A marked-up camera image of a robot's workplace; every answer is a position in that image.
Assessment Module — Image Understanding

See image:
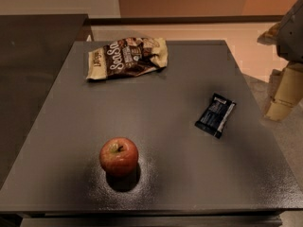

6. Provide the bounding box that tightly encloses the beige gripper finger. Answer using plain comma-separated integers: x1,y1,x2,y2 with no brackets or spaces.
257,23,280,45

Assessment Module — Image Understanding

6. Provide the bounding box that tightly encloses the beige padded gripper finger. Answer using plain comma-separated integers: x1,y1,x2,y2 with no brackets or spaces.
264,61,303,121

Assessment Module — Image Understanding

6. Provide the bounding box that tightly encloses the red apple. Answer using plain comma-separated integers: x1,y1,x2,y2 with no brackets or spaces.
99,137,139,178

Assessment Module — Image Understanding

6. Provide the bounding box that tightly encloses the small dark blue snack packet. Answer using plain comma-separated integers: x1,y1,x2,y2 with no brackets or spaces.
195,93,237,139

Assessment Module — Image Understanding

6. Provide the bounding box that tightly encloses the cream brown snack bag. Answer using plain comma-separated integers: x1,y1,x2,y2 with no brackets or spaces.
86,37,168,80

